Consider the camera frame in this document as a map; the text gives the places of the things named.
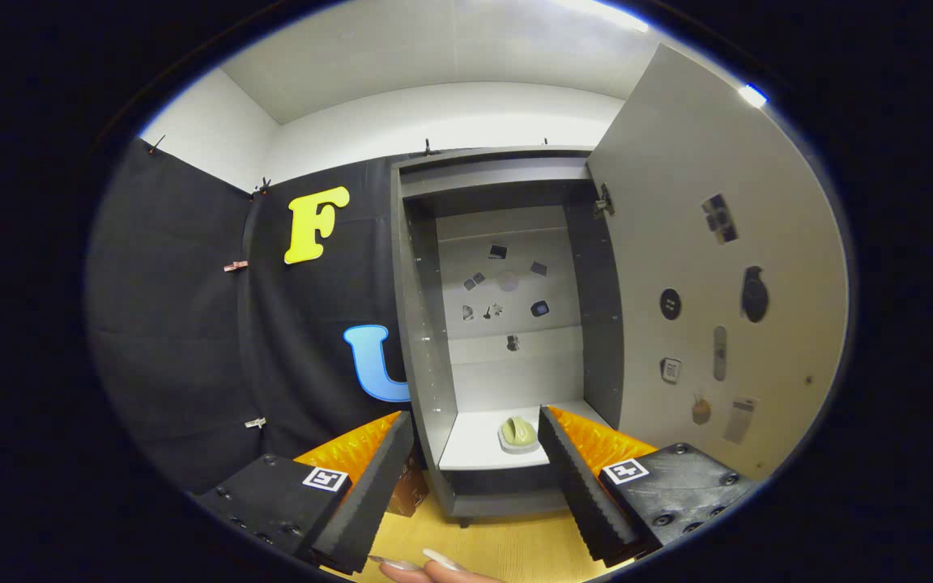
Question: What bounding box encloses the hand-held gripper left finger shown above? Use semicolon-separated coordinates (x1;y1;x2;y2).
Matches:
195;411;416;576

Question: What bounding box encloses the grey cabinet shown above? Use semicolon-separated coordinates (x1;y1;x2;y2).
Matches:
390;146;625;527

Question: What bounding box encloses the pale green grey-rimmed object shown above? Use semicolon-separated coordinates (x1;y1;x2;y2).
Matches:
497;416;540;454

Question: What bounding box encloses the brown book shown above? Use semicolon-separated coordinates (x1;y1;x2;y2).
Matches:
386;453;431;517

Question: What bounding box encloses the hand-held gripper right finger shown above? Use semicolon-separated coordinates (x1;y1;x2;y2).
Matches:
538;405;759;568

